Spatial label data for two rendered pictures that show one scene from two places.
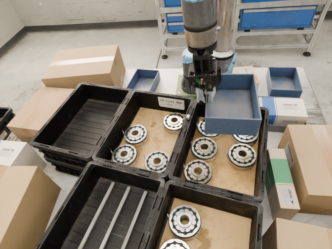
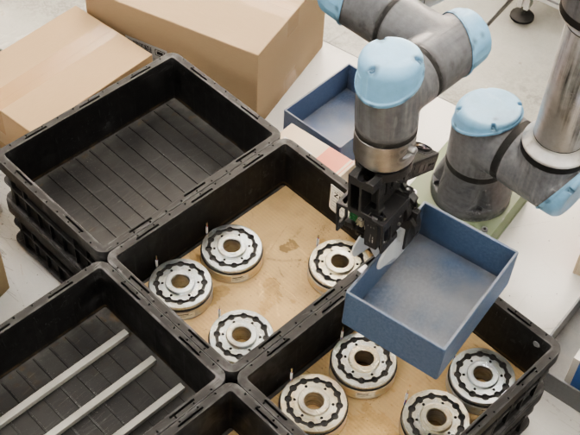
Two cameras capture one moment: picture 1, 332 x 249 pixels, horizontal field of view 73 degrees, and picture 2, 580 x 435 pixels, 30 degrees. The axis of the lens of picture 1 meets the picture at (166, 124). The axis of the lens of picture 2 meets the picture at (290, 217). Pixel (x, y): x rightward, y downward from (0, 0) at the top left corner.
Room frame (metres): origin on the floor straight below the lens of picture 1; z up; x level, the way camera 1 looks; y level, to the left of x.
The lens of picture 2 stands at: (-0.42, -0.28, 2.26)
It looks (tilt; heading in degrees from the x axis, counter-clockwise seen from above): 49 degrees down; 17
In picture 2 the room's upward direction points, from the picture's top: 3 degrees clockwise
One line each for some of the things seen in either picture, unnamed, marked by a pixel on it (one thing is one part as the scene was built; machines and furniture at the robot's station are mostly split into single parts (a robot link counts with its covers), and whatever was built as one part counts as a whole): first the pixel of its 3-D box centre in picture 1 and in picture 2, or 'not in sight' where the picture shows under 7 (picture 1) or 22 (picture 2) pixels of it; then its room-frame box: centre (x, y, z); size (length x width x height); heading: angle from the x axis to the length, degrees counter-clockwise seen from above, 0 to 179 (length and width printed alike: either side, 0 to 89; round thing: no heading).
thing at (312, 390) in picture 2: (197, 171); (313, 401); (0.40, -0.09, 0.86); 0.05 x 0.05 x 0.01
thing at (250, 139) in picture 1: (245, 132); (482, 375); (0.54, -0.31, 0.86); 0.10 x 0.10 x 0.01
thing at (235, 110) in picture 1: (230, 102); (430, 286); (0.49, -0.21, 1.10); 0.20 x 0.15 x 0.07; 164
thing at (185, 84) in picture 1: (193, 78); (474, 173); (1.00, -0.20, 0.81); 0.15 x 0.15 x 0.10
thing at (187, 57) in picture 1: (194, 61); (487, 131); (0.99, -0.20, 0.93); 0.13 x 0.12 x 0.14; 65
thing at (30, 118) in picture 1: (50, 116); (60, 97); (0.93, 0.62, 0.78); 0.30 x 0.22 x 0.16; 159
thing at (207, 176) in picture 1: (197, 171); (313, 403); (0.40, -0.09, 0.86); 0.10 x 0.10 x 0.01
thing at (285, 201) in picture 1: (280, 179); not in sight; (0.35, -0.39, 0.79); 0.24 x 0.06 x 0.06; 166
